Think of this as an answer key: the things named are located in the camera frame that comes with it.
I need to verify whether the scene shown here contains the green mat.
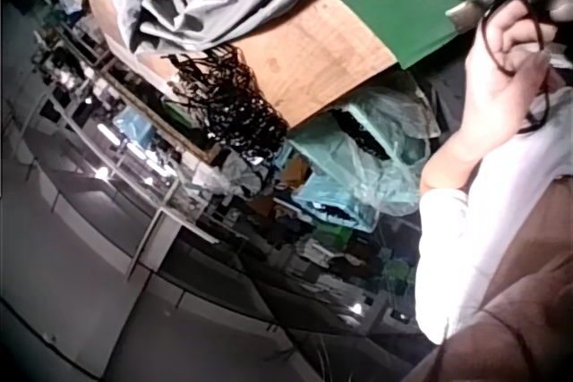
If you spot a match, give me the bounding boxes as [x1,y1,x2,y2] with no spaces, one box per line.
[330,0,538,72]

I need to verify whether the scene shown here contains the bundle of black cords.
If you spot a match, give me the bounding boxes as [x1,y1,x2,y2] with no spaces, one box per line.
[160,45,290,165]

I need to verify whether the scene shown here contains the row of metal frame tables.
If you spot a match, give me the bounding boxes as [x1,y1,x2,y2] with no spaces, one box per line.
[21,19,211,280]

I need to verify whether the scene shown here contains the person's left hand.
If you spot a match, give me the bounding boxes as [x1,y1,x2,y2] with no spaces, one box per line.
[463,0,561,133]

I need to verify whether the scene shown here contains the clear bags of teal fabric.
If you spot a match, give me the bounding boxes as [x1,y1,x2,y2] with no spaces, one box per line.
[286,85,443,233]

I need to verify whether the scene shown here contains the heap of clutter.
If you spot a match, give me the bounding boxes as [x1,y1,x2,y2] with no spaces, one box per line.
[196,149,423,327]

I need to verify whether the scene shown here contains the blue plastic bag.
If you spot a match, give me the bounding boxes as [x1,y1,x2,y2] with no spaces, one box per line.
[111,108,158,151]

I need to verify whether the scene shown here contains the grey tan fabric piece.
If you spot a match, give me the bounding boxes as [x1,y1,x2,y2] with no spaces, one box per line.
[447,0,530,35]

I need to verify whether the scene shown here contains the dark brown cord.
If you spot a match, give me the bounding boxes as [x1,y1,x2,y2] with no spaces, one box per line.
[478,0,554,133]

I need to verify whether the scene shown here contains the wooden table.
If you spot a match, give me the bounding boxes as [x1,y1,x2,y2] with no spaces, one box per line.
[66,0,399,129]

